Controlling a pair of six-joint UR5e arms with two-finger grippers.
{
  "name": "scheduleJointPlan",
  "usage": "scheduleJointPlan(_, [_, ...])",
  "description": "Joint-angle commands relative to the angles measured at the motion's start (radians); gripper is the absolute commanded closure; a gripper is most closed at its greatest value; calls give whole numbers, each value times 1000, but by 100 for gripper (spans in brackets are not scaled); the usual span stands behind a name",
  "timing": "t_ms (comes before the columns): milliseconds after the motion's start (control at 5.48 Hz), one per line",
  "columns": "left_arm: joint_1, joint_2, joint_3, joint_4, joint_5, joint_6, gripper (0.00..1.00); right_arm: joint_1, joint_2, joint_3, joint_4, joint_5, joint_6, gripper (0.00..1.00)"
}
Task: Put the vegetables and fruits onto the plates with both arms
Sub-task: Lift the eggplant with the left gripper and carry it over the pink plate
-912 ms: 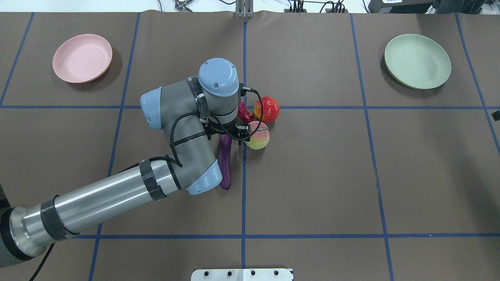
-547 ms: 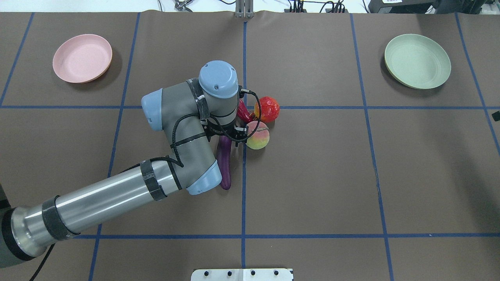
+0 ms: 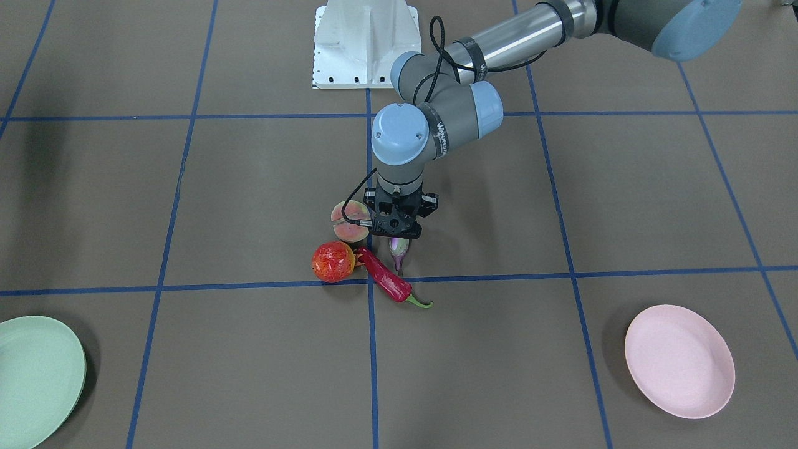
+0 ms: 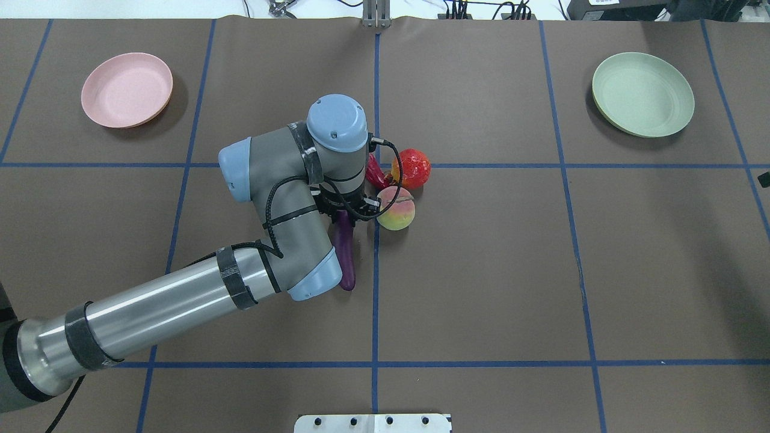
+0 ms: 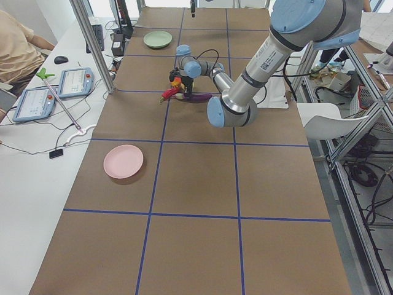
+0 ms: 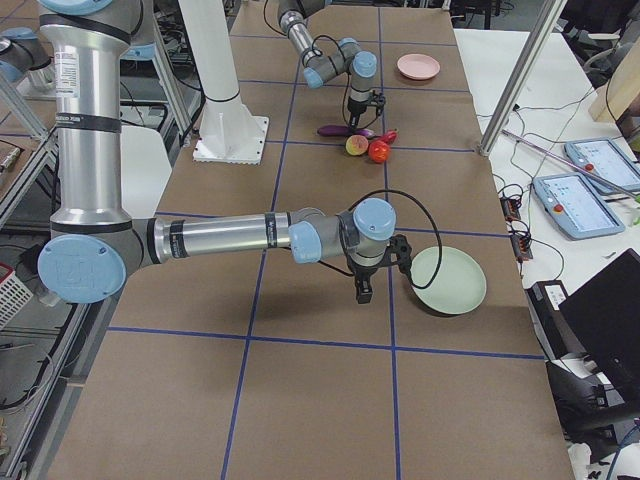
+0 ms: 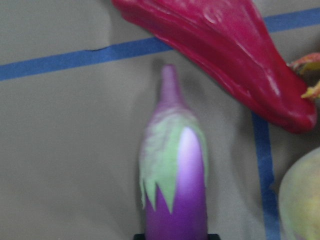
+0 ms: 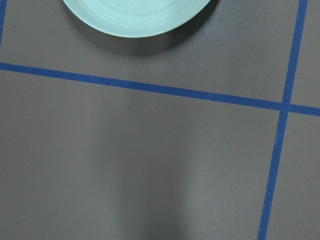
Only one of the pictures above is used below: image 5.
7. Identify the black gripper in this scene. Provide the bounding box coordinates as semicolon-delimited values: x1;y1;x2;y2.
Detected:
169;69;194;95

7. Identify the red orange toy pomegranate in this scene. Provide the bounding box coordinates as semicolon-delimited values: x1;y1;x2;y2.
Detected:
170;77;182;88

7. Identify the purple toy eggplant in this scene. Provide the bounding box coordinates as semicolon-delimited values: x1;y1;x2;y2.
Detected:
171;93;212;103

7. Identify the red toy chili pepper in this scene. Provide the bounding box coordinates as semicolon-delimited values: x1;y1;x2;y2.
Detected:
158;88;181;104

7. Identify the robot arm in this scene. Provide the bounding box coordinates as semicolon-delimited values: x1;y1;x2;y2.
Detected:
176;0;363;128

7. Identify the light green plate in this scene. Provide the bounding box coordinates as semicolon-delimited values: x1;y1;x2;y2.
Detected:
143;30;173;49

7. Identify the black power box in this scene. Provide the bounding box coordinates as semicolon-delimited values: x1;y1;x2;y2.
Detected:
111;34;125;57

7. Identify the pink plate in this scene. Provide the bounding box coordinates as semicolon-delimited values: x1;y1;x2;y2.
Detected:
103;144;144;179

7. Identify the black keyboard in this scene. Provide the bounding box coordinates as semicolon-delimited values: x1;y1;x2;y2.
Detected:
91;25;104;51

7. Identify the far blue teach pendant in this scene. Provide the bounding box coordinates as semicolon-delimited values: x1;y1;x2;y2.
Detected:
57;68;95;99

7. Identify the blue teach pendant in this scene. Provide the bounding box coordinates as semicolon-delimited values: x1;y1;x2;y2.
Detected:
57;68;95;99
13;87;55;123

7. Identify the black computer mouse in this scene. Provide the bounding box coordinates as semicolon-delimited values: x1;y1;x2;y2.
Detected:
53;55;69;65

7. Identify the white plastic chair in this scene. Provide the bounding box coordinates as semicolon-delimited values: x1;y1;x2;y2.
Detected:
297;103;368;140

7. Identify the near blue teach pendant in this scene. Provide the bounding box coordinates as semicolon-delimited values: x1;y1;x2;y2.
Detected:
13;87;55;123

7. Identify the person in beige shirt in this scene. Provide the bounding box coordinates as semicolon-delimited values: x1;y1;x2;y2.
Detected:
1;10;55;84

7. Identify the white basket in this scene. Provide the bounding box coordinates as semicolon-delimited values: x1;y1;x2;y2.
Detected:
349;85;383;119

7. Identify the aluminium frame post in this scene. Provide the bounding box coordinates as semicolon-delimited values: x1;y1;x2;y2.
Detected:
69;0;114;94

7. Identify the green handled reacher stick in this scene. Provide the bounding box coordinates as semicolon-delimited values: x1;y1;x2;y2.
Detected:
36;68;84;135

